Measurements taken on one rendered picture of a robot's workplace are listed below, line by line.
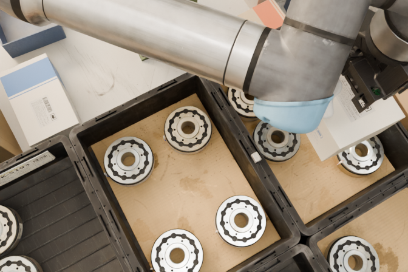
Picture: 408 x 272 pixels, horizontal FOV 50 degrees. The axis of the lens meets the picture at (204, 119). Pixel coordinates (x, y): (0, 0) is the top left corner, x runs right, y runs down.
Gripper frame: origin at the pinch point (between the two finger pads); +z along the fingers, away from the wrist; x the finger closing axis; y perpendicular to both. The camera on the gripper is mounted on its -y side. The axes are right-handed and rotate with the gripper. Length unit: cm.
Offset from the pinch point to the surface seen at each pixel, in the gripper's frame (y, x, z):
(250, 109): -7.7, -7.2, 24.6
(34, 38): -50, -45, 36
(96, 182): -5.5, -42.5, 17.8
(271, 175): 7.6, -11.9, 17.7
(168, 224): 6.6, -33.4, 27.7
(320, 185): 13.4, -0.4, 27.6
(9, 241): -4, -63, 25
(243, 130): -2.7, -12.5, 17.8
